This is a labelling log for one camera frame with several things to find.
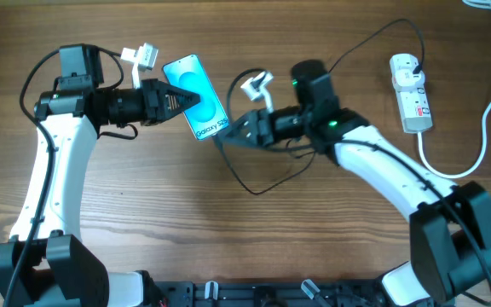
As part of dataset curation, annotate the blue Galaxy smartphone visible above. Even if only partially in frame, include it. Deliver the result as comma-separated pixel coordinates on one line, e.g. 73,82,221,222
161,53,231,142

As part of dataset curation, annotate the black USB charging cable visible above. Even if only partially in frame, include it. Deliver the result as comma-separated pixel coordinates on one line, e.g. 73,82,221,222
213,17,426,196

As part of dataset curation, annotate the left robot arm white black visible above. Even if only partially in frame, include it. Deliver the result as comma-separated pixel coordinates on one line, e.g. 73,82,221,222
0,43,200,306

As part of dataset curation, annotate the white charger plug adapter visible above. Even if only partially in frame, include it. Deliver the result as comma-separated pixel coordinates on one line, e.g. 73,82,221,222
392,68,425,92

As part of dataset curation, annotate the white power strip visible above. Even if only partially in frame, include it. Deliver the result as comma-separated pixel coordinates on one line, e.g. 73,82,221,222
390,54,433,134

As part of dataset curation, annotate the white power strip cord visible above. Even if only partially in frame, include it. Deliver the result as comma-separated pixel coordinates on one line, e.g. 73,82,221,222
417,0,491,180

